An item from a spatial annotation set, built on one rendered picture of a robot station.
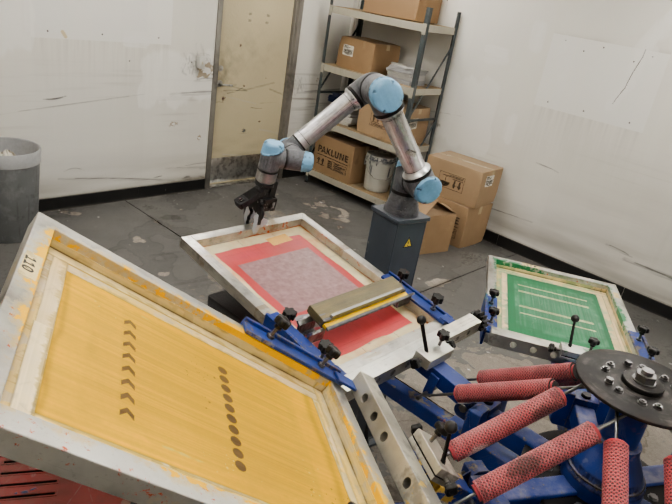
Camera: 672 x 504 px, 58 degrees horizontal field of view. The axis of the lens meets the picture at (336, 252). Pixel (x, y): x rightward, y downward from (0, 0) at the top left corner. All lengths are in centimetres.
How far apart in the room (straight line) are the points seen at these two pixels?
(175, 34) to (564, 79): 331
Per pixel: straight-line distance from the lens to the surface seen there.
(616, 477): 144
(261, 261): 220
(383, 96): 222
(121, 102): 551
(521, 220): 593
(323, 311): 186
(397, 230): 254
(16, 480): 135
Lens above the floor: 204
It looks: 23 degrees down
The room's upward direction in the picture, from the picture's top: 10 degrees clockwise
